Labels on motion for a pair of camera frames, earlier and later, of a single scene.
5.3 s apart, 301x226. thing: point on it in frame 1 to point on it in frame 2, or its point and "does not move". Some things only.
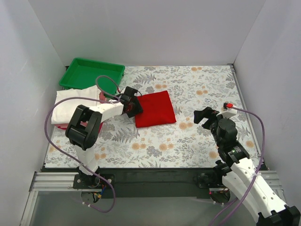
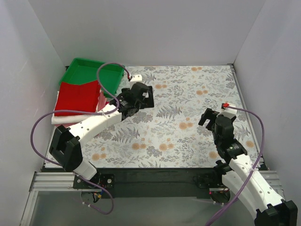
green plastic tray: [82, 72] does not move
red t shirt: [157, 108] to [80, 98]
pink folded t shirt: [102, 99] does not move
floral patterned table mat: [118, 143] does not move
